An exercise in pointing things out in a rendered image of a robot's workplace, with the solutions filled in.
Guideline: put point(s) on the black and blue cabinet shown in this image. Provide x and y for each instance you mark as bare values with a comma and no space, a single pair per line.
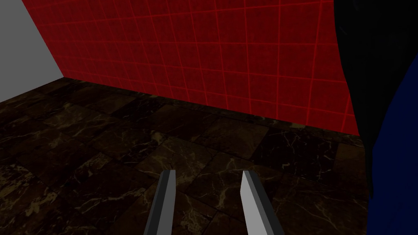
388,98

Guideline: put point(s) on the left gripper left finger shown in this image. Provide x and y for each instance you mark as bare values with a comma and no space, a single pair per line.
162,209

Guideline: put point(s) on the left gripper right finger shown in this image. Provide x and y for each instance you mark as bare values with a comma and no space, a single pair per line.
258,209

